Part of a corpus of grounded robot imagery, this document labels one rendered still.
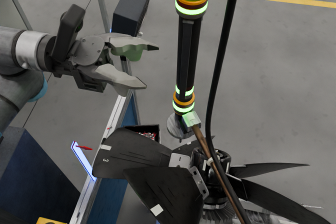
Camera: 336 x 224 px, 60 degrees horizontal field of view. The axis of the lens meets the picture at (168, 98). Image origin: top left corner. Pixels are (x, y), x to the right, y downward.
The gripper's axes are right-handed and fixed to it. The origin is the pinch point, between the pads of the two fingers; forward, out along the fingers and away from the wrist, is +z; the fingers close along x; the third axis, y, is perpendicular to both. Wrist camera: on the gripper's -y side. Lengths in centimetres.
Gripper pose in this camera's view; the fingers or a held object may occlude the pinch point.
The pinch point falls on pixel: (147, 62)
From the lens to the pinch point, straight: 52.7
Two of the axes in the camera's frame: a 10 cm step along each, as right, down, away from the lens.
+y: 0.0, 5.6, 8.3
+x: -2.2, 8.1, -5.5
